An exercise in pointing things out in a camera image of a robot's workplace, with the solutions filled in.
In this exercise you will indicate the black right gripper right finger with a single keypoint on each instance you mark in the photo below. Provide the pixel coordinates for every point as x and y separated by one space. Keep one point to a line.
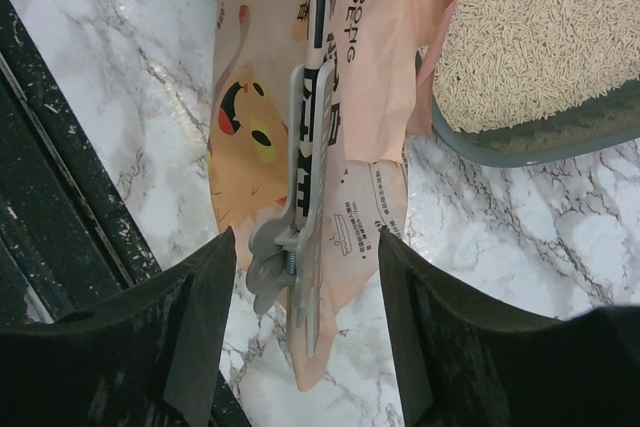
464 358

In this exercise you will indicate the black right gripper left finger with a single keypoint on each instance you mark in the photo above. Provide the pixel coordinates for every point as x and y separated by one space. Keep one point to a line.
147 356

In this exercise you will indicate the grey bag clip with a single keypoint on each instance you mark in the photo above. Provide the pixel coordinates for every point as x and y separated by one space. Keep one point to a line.
286 248

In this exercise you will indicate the pink cat litter bag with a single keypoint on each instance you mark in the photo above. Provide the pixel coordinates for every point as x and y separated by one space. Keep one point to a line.
385 54

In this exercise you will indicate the grey plastic litter box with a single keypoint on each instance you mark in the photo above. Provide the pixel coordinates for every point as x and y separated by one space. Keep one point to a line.
596 124

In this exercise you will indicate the beige litter in box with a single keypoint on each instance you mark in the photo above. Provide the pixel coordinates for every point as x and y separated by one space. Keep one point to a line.
507 62

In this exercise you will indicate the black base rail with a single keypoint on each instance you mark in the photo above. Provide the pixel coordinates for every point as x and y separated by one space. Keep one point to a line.
67 238

